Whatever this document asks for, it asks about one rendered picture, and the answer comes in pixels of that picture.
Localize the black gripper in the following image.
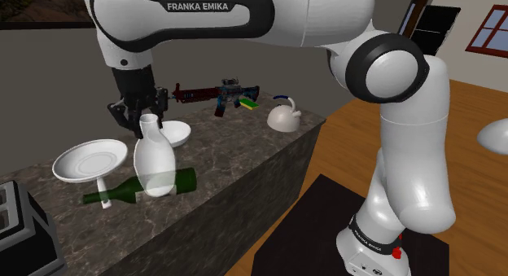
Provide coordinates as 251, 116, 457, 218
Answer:
106, 64, 170, 139

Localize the white bowl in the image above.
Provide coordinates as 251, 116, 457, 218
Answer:
160, 120, 192, 148

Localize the white narrow-necked vase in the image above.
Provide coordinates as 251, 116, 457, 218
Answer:
133, 113, 177, 199

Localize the white stemmed plate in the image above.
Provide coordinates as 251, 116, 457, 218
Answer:
52, 138, 129, 209

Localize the red and blue toy rifle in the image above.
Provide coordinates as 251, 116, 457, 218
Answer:
171, 77, 261, 118

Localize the dark green glass bottle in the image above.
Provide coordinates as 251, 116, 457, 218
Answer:
82, 167, 198, 205

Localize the dark robot stand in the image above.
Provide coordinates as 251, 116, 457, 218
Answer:
250, 173, 450, 276

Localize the white rounded object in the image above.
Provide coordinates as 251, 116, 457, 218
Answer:
476, 118, 508, 156

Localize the red-framed window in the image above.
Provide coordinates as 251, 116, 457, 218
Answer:
464, 4, 508, 59

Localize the white kettle with blue handle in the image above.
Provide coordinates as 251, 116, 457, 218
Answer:
266, 94, 302, 134

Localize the black wall panel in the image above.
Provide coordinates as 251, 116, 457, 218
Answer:
397, 0, 462, 57

